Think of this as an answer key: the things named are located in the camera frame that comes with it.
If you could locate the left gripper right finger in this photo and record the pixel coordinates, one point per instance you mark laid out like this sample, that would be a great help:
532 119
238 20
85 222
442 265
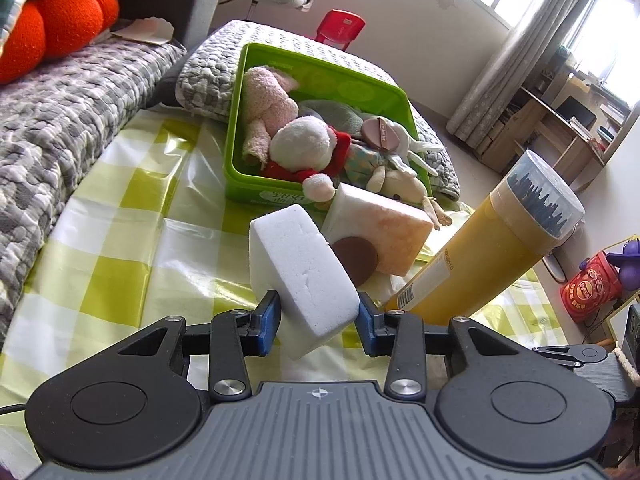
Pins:
400 336

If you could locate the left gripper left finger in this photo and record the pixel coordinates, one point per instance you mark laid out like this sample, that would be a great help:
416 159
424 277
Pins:
233 336

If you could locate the white foam sponge block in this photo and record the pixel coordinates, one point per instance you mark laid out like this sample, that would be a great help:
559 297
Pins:
288 254

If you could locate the pink plush towel toy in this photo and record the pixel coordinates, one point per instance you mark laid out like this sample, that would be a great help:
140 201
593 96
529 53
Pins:
266 107

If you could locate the brown round pad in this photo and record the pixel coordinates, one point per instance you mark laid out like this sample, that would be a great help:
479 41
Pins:
358 257

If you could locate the yellow pencil tube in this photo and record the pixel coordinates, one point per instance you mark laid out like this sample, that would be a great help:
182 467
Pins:
530 212

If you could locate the orange white sponge block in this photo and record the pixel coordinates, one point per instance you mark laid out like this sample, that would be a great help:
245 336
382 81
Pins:
397 231

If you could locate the purple toy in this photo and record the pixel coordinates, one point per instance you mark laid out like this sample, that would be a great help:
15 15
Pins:
626 262

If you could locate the white rabbit doll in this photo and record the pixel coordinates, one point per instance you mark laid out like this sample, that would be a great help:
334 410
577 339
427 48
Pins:
380 159

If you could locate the white red santa plush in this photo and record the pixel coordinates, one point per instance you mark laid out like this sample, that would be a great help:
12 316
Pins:
309 151

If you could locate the grey cloth in bin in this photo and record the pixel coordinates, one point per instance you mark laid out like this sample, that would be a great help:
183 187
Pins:
339 116

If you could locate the wooden desk shelf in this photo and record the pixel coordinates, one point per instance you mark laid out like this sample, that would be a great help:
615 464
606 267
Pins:
565 115

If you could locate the grey quilted ottoman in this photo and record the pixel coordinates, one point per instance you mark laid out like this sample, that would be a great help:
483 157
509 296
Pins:
210 84

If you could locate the green plastic bin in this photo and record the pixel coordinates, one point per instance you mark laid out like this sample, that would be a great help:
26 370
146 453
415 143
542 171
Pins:
327 88

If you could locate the white paper on sofa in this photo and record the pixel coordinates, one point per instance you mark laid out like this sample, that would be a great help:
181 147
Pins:
155 31

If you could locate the red plastic child chair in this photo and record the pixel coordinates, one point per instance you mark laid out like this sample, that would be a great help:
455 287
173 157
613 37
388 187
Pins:
339 29

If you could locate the dark grey sofa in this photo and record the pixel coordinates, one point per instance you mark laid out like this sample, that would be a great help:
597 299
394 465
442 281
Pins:
165 0

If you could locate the orange carrot plush cushion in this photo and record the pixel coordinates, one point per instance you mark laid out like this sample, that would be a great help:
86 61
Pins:
50 29

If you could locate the grey window curtain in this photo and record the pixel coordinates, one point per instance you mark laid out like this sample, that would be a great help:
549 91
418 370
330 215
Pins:
529 44

